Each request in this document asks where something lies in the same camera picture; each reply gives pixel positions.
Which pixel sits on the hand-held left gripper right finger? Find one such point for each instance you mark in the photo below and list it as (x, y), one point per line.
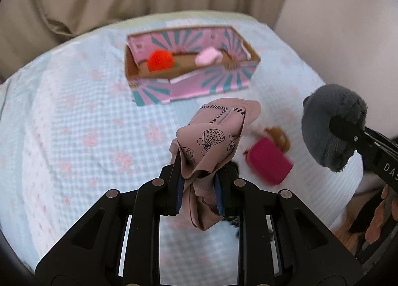
(219, 193)

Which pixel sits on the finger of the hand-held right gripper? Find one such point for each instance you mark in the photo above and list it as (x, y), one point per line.
(351, 133)

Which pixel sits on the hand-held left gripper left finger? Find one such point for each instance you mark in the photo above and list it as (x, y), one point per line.
(178, 187)

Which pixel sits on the grey plush toy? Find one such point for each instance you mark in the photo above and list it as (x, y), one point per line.
(334, 124)

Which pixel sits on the pink printed cloth pouch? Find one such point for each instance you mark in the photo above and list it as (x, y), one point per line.
(207, 146)

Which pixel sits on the pink striped cardboard box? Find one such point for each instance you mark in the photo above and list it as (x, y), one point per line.
(189, 65)

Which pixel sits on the person's right hand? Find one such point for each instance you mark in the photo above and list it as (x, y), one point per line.
(380, 214)

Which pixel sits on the magenta doll with brown hair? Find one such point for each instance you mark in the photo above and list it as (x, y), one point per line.
(270, 158)

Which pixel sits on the light blue checked blanket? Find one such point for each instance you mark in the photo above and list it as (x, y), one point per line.
(77, 124)

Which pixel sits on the red plush toy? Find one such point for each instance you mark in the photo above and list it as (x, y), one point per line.
(159, 60)

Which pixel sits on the pale pink plush toy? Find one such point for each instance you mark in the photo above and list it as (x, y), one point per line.
(207, 56)

